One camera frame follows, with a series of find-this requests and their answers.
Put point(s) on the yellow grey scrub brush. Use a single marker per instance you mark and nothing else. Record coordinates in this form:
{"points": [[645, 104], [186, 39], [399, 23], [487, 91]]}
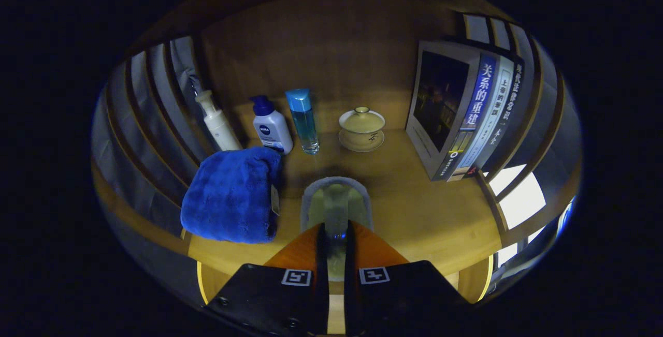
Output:
{"points": [[336, 200]]}

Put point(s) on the clear blue bottle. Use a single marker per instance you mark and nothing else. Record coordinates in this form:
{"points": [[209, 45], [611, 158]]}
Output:
{"points": [[304, 119]]}

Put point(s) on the white bottle with blue cap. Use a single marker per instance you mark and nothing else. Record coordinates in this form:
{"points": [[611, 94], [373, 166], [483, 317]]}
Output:
{"points": [[272, 130]]}

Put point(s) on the blue folded towel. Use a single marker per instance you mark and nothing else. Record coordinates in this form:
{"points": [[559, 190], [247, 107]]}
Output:
{"points": [[228, 197]]}

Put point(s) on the white pump bottle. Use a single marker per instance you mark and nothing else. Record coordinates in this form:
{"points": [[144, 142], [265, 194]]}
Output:
{"points": [[222, 130]]}

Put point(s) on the black backdrop cloth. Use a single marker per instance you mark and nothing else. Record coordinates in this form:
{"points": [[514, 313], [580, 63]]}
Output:
{"points": [[181, 68]]}

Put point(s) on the book with blue spine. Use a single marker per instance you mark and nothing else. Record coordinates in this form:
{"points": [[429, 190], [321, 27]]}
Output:
{"points": [[440, 104]]}

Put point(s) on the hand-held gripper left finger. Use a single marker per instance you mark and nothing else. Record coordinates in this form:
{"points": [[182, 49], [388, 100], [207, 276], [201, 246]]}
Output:
{"points": [[322, 275]]}

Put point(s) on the wooden countertop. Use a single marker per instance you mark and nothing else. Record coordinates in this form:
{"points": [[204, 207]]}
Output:
{"points": [[414, 213]]}

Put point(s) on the yellow lidded teacup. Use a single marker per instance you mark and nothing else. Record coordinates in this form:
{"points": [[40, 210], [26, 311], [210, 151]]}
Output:
{"points": [[361, 127]]}

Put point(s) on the brown wooden cabinet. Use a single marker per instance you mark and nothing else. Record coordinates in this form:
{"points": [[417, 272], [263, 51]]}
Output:
{"points": [[331, 52]]}

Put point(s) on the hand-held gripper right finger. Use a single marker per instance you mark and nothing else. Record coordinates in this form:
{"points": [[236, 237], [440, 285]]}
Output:
{"points": [[350, 275]]}

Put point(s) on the book with white spine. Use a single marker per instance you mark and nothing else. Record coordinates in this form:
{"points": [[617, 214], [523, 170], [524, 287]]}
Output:
{"points": [[494, 109]]}

